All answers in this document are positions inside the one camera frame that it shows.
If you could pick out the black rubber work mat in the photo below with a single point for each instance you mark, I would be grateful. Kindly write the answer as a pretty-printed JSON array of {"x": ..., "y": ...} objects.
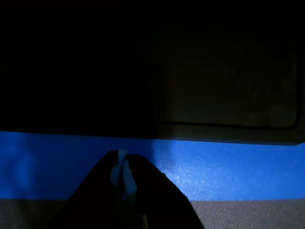
[{"x": 214, "y": 83}]

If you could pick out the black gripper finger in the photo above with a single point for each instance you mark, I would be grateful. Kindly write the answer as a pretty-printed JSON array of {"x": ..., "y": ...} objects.
[
  {"x": 157, "y": 202},
  {"x": 90, "y": 195}
]

